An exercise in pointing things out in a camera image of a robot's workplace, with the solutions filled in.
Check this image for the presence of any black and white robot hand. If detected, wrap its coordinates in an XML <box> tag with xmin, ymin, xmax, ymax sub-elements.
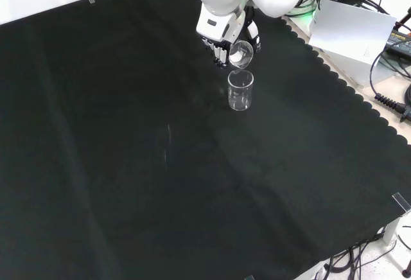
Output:
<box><xmin>195</xmin><ymin>3</ymin><xmax>261</xmax><ymax>69</ymax></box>

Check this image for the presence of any small clear glass beaker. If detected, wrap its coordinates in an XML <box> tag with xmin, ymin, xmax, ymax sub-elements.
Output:
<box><xmin>228</xmin><ymin>39</ymin><xmax>255</xmax><ymax>69</ymax></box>

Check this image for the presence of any clear graduated glass beaker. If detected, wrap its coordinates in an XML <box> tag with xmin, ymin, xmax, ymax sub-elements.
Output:
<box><xmin>227</xmin><ymin>70</ymin><xmax>256</xmax><ymax>112</ymax></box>

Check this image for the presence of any black bench cloth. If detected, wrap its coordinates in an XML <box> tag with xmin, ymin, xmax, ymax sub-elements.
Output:
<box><xmin>0</xmin><ymin>0</ymin><xmax>411</xmax><ymax>280</ymax></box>

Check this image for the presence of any black power adapter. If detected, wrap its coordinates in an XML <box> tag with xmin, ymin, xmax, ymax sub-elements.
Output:
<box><xmin>384</xmin><ymin>30</ymin><xmax>411</xmax><ymax>57</ymax></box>

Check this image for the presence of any white stand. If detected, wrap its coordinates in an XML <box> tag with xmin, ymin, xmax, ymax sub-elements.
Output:
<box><xmin>383</xmin><ymin>214</ymin><xmax>411</xmax><ymax>273</ymax></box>

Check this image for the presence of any black cable with ribbed plug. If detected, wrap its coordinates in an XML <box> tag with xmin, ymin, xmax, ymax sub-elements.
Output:
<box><xmin>368</xmin><ymin>48</ymin><xmax>411</xmax><ymax>123</ymax></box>

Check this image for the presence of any black floor cable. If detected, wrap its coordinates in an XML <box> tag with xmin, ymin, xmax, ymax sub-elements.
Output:
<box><xmin>320</xmin><ymin>225</ymin><xmax>396</xmax><ymax>280</ymax></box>

